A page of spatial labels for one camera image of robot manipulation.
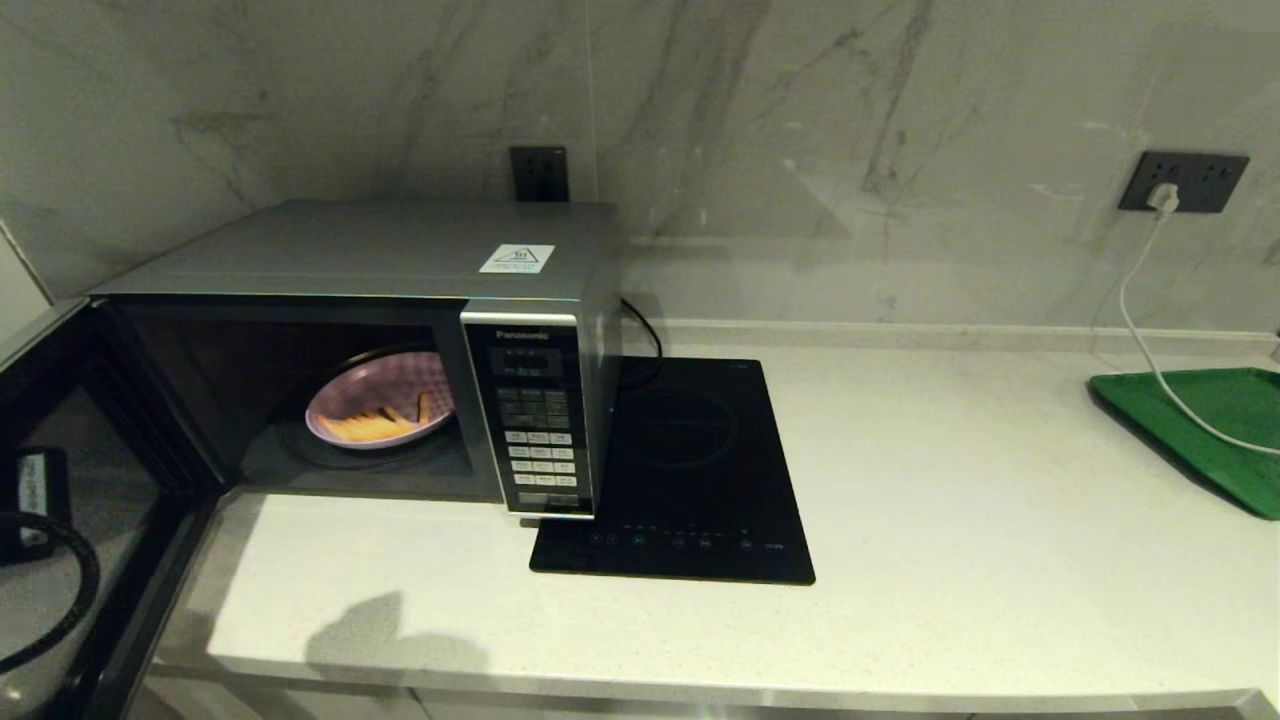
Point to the small black wall socket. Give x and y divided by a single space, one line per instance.
539 172

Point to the white power plug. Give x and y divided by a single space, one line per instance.
1163 198

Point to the green plastic tray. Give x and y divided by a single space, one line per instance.
1230 440

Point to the black induction cooktop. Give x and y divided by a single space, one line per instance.
700 430

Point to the lilac round plate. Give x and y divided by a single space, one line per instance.
380 380

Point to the wide black wall socket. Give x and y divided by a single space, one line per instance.
1215 180

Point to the black microwave control panel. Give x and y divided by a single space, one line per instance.
530 400

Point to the silver Panasonic microwave oven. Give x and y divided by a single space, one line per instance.
350 250

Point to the white warning sticker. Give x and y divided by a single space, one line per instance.
516 258

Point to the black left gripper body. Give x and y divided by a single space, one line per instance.
40 500

